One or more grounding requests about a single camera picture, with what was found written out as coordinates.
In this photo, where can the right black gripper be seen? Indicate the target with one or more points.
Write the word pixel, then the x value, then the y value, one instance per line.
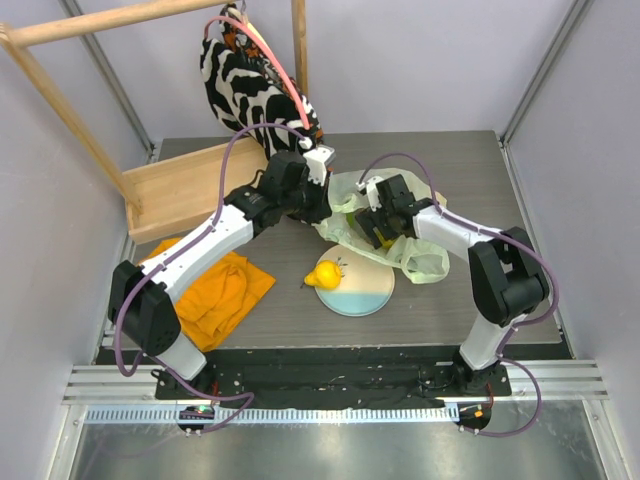
pixel 376 230

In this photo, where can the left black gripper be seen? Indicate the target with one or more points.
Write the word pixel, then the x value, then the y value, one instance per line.
pixel 321 208

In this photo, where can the cream and blue ceramic plate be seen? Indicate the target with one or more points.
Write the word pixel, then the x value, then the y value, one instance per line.
pixel 365 286

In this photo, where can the yellow fake pear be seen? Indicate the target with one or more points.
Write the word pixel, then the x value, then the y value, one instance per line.
pixel 326 275

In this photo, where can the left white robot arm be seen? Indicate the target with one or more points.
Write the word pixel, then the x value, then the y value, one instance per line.
pixel 143 297

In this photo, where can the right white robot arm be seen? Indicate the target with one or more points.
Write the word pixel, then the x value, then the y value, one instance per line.
pixel 507 278

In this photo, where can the zebra print tote bag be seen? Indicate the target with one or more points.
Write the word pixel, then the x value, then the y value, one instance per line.
pixel 243 88

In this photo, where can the wooden tray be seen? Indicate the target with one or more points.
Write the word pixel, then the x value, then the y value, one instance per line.
pixel 180 189

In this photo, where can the orange cloth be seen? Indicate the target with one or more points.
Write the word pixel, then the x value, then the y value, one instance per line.
pixel 220 299

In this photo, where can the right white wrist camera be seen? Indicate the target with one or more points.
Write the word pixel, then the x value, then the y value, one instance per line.
pixel 369 189

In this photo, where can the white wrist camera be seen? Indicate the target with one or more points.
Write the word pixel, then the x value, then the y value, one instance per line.
pixel 369 189
pixel 318 161

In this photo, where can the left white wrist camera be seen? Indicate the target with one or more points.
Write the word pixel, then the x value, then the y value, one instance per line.
pixel 318 161

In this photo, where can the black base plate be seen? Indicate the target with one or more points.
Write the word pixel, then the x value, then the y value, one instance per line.
pixel 324 378

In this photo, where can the white slotted cable duct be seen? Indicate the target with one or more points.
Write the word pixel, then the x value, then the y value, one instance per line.
pixel 200 414

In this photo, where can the wooden rack frame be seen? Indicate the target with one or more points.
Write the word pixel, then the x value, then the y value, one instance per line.
pixel 17 41

